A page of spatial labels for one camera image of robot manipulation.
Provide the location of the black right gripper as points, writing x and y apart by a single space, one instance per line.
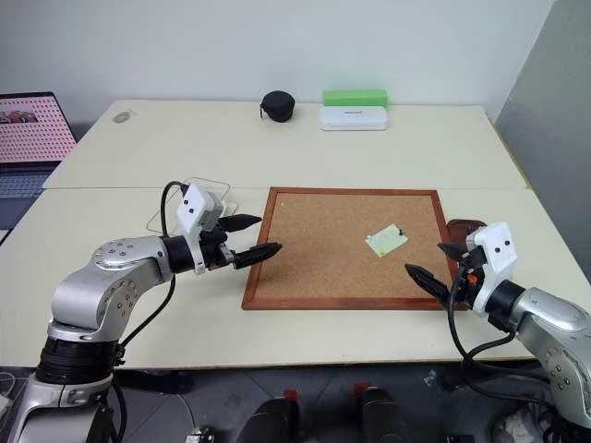
468 286

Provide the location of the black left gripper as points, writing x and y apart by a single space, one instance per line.
213 251

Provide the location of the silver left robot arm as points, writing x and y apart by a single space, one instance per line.
88 295

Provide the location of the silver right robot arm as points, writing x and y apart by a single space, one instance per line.
554 327

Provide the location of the pale green paper note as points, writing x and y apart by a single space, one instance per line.
385 242

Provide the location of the wood-framed cork board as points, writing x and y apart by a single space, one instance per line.
323 249

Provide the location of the brown wooden dish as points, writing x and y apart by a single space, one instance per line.
457 228

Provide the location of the clear plastic tray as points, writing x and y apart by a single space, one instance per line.
221 190

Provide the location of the black round zip case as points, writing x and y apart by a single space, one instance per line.
277 106

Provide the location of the white rectangular case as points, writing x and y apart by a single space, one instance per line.
353 118

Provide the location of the dark rounded shape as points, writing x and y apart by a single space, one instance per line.
381 415
272 422

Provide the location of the white shoe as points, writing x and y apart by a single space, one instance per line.
517 427

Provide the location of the green rectangular box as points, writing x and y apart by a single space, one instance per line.
354 98

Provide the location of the grey partition panel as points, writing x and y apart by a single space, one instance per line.
549 101

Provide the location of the open laptop with pink screen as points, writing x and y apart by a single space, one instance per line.
27 134

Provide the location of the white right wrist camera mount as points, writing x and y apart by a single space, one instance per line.
496 249

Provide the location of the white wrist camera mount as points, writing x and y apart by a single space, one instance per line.
194 207
496 249

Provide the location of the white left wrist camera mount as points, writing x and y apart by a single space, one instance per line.
194 207

